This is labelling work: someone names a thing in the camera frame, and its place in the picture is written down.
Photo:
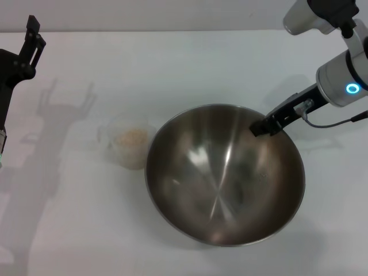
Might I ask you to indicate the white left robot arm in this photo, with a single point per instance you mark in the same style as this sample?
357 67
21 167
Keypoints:
2 146

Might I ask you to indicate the large stainless steel bowl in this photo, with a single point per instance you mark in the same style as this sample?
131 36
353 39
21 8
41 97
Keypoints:
218 178

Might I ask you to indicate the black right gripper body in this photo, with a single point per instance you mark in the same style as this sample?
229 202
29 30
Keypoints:
309 99

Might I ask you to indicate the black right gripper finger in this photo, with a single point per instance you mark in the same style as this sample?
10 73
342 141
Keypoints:
261 126
283 123

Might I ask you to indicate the clear plastic measuring cup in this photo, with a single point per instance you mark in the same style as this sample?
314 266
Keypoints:
123 120

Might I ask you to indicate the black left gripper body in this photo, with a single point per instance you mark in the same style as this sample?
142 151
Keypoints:
5 80

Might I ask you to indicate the rice grains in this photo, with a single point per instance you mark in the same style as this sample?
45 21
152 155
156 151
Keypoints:
130 141

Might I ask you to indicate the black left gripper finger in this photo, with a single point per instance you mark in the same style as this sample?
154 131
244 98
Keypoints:
31 51

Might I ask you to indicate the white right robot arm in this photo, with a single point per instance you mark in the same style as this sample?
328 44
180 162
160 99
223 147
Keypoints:
333 74

